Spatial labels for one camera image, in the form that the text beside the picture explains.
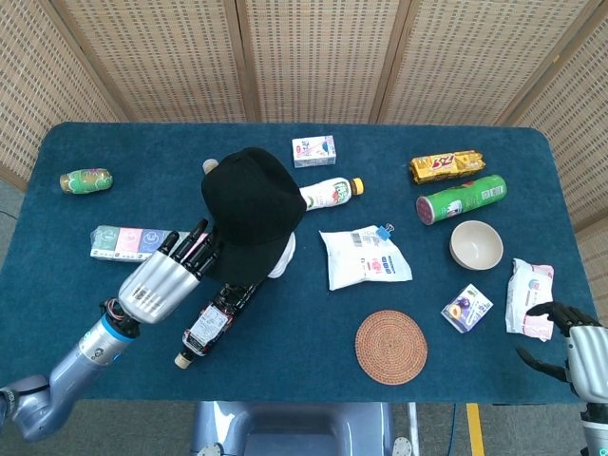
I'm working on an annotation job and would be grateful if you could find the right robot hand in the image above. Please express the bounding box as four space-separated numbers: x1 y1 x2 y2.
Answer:
515 301 608 406

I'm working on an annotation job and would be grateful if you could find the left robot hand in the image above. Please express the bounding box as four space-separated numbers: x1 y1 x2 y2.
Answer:
117 218 225 326

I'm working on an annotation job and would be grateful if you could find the black baseball cap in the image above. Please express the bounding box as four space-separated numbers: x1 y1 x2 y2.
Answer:
200 146 308 288

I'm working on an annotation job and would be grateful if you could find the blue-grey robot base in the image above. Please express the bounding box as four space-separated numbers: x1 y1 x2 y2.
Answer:
191 401 395 456

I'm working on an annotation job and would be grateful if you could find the white mannequin head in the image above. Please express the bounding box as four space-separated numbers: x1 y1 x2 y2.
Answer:
265 233 298 280

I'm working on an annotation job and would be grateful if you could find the pocket tissue multipack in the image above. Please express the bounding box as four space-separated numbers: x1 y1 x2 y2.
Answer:
89 224 210 264

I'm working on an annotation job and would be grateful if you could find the dark drink bottle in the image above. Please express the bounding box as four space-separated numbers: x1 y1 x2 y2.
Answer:
173 282 260 370

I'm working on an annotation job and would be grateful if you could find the white wet wipes pack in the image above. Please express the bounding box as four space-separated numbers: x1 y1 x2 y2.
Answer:
504 257 556 343

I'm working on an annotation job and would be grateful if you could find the small green bottle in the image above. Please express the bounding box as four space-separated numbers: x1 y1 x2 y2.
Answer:
59 166 115 196

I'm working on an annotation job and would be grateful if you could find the blue tablecloth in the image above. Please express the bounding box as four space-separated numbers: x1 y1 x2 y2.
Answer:
0 122 608 406

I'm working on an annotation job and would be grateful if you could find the beige bowl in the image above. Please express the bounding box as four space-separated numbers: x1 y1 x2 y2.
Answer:
449 219 504 272

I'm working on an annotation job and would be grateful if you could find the metal table leg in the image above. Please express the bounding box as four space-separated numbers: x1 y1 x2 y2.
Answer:
407 402 422 456

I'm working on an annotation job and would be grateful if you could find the round woven rattan coaster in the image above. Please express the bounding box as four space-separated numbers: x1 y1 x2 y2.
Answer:
354 309 428 387

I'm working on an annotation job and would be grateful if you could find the white bottle orange cap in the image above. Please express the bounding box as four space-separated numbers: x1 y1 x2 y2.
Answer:
298 177 366 213

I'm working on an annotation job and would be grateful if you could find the green chips can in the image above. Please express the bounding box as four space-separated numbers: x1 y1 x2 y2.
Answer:
415 174 508 226

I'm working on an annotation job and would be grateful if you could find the white plastic pouch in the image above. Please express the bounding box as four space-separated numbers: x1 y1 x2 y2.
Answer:
318 226 413 292

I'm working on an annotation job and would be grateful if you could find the white milk carton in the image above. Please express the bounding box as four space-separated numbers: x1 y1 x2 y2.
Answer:
291 134 339 169

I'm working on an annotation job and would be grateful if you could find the yellow biscuit pack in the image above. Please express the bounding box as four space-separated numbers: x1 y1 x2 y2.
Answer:
409 149 488 186

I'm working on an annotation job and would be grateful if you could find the woven bamboo folding screen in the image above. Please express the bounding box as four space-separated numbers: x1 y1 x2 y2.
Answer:
0 0 608 235

